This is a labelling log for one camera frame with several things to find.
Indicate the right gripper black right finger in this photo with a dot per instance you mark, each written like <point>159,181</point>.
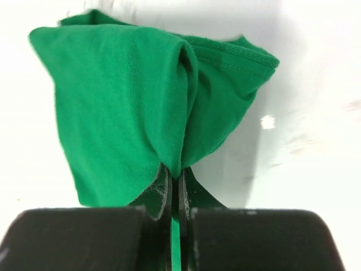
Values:
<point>214,237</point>

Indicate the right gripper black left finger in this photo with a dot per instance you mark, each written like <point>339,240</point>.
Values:
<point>134,237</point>

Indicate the green t shirt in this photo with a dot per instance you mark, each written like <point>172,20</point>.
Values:
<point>129,99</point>

